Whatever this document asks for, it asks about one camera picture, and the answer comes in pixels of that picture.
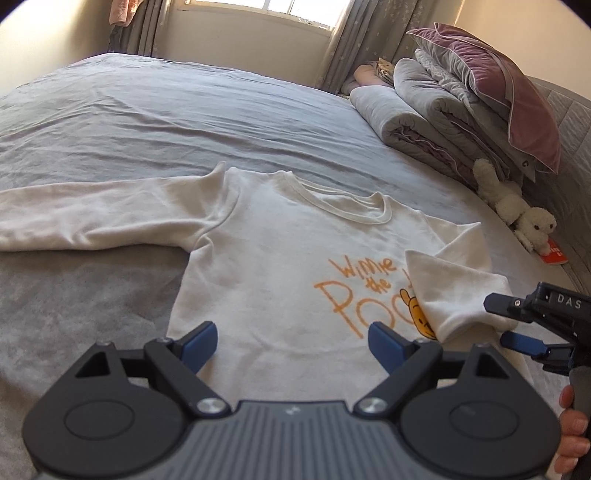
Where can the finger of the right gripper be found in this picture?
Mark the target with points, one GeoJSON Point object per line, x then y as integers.
{"type": "Point", "coordinates": [535, 348]}
{"type": "Point", "coordinates": [514, 308]}

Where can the person right hand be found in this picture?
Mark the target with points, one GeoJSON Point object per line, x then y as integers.
{"type": "Point", "coordinates": [573, 423]}

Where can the window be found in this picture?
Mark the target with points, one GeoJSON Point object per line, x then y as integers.
{"type": "Point", "coordinates": [325, 14]}

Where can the grey curtain right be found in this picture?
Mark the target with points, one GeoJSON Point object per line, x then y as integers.
{"type": "Point", "coordinates": [367, 31]}

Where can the folded grey quilt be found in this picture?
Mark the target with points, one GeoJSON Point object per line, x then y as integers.
{"type": "Point", "coordinates": [429, 114]}

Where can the white Winnie the Pooh sweatshirt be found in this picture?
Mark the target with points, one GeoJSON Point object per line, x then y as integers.
{"type": "Point", "coordinates": [293, 273]}

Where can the white plush dog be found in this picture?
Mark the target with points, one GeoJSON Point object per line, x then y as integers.
{"type": "Point", "coordinates": [531, 225]}

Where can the pink hanging towel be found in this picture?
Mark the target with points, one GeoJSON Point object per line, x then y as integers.
{"type": "Point", "coordinates": [122, 12]}

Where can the grey bed sheet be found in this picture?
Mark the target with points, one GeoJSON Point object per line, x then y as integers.
{"type": "Point", "coordinates": [118, 117]}

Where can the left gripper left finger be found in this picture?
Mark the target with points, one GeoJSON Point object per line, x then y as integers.
{"type": "Point", "coordinates": [121, 411]}

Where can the pink bundle by curtain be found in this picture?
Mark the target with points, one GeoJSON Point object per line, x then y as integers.
{"type": "Point", "coordinates": [379, 72]}

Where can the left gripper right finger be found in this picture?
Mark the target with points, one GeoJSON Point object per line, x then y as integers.
{"type": "Point", "coordinates": [459, 412]}

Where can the grey quilted headboard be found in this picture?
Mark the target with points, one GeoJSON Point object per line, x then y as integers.
{"type": "Point", "coordinates": [567, 194]}

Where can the orange book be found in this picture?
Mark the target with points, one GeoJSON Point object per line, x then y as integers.
{"type": "Point", "coordinates": [555, 255]}

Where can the grey curtain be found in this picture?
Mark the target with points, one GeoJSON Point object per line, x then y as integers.
{"type": "Point", "coordinates": [367, 31]}
{"type": "Point", "coordinates": [142, 34]}

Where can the mauve pillow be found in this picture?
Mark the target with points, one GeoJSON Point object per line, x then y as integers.
{"type": "Point", "coordinates": [496, 80]}

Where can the grey curtain left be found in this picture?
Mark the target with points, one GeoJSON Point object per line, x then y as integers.
{"type": "Point", "coordinates": [142, 34]}

